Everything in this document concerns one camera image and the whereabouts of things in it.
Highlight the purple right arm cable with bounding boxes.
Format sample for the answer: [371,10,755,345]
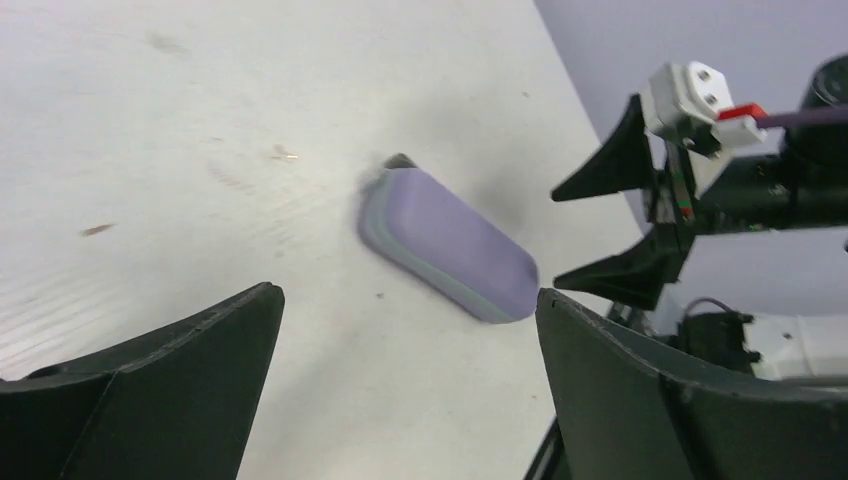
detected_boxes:
[755,104,848,131]

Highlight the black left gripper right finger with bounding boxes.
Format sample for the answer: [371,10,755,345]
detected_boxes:
[536,289,847,479]

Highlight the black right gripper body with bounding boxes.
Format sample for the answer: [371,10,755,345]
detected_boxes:
[647,146,847,249]

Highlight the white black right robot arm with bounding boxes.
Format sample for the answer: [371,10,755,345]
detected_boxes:
[551,55,847,389]

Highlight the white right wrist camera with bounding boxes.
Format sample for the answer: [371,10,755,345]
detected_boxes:
[639,61,767,157]

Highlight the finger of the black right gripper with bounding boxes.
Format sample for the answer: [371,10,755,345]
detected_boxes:
[550,94,654,202]
[553,228,689,311]

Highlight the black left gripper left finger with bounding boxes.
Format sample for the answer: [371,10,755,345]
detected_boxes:
[1,283,285,480]

